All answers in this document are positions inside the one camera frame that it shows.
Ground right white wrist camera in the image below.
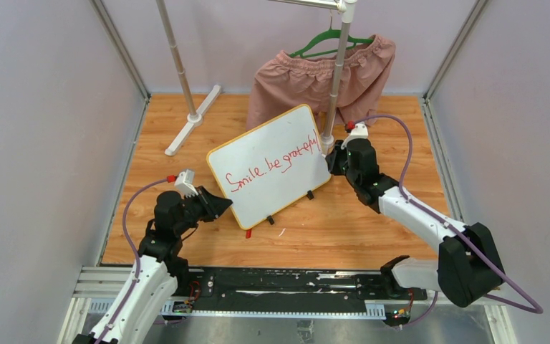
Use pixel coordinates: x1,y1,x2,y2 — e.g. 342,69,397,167
341,121,369,149

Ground pink shorts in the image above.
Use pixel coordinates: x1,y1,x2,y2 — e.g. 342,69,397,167
246,34,396,130

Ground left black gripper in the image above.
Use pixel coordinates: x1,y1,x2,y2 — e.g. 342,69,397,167
175,186,231,236

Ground silver clothes rack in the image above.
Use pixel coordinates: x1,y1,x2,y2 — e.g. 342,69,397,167
156,1,357,156

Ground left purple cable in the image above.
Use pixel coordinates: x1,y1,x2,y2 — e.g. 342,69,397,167
93,175,177,344

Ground yellow framed whiteboard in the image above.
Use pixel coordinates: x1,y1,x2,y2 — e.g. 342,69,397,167
206,104,331,230

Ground green clothes hanger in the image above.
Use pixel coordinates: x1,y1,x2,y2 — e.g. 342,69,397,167
288,15,375,59

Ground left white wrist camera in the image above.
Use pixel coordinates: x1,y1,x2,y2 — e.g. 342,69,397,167
174,169,198,198

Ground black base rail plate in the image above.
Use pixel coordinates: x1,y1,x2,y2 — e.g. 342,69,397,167
150,266,434,323

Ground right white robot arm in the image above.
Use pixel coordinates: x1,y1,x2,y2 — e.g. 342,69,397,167
326,138,504,307

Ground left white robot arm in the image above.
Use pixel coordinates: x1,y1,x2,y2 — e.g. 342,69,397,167
73,186,233,343

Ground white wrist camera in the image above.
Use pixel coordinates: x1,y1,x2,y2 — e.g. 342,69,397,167
174,169,198,198
341,121,369,149

